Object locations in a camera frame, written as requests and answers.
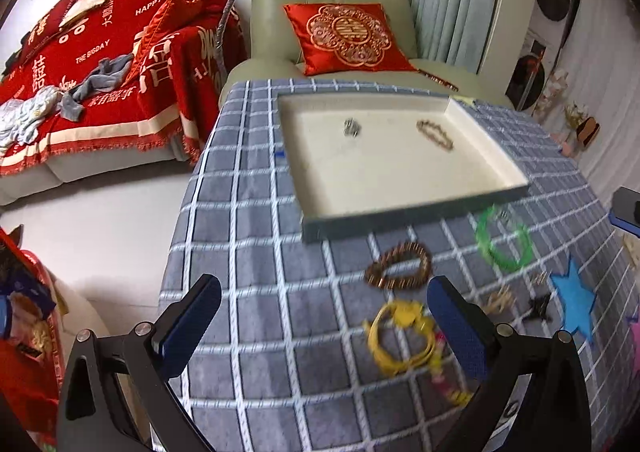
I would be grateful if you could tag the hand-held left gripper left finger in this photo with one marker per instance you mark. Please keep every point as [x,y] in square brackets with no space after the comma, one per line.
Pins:
[192,327]

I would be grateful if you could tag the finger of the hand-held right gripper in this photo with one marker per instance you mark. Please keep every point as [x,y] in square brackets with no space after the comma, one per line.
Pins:
[627,207]

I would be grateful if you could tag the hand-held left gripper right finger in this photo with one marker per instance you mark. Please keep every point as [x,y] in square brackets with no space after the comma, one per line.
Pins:
[460,332]

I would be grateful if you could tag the black claw hair clip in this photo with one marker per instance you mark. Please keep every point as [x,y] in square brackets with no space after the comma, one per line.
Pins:
[540,307]

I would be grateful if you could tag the green bangle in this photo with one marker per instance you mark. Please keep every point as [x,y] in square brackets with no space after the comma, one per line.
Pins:
[482,242]

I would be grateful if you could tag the cream tray with grey rim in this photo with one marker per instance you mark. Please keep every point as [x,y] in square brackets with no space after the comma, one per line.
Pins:
[375,166]

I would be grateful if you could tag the gold hair clip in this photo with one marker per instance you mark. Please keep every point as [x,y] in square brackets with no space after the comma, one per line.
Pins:
[497,302]

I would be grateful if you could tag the grey checked tablecloth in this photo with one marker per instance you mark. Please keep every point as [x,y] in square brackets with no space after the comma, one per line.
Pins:
[275,332]

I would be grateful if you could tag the gold ornament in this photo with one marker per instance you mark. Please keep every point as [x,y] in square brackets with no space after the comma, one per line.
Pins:
[585,129]

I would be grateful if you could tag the small gold clip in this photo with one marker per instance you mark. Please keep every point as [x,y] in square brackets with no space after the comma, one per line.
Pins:
[539,278]

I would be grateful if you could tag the blue star cutout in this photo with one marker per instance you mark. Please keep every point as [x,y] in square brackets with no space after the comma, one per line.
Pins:
[575,304]

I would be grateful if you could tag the pink and white flowers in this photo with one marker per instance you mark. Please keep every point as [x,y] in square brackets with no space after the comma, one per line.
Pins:
[555,86]

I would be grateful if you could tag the red gift bag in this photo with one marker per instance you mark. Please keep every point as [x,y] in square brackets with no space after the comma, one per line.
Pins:
[25,382]

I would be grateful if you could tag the light grey sofa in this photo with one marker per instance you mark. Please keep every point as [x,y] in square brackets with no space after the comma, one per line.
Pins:
[100,171]

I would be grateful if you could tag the pale yellow card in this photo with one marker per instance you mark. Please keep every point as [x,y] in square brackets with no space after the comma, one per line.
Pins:
[464,99]

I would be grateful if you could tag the red decorated stick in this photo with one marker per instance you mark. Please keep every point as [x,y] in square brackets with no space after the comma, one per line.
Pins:
[437,80]

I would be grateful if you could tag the silver hair clip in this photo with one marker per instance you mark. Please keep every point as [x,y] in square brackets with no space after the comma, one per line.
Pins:
[351,126]

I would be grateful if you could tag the red printed blanket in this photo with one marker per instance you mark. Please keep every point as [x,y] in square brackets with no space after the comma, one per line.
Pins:
[115,81]

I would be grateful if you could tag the grey garment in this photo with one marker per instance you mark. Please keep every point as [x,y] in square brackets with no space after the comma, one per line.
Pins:
[95,81]

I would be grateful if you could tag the white and blue garment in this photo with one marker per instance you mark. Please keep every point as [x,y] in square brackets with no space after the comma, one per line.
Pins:
[30,111]

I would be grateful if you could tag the red embroidered cushion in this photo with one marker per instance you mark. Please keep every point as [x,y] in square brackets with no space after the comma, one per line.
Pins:
[345,39]

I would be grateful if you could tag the red pillow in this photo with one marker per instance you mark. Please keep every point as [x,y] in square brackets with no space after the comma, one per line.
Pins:
[45,26]

